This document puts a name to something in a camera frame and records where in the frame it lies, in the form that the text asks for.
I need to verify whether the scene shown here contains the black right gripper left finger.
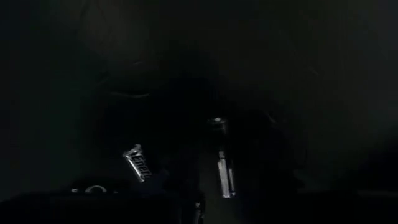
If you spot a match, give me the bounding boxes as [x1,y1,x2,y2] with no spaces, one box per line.
[155,136,203,224]

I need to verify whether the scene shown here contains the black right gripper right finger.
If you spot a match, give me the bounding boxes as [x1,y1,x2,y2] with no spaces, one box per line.
[236,108,305,200]

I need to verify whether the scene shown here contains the silver Energizer battery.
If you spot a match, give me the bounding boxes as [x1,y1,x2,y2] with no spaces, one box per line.
[122,144,153,184]

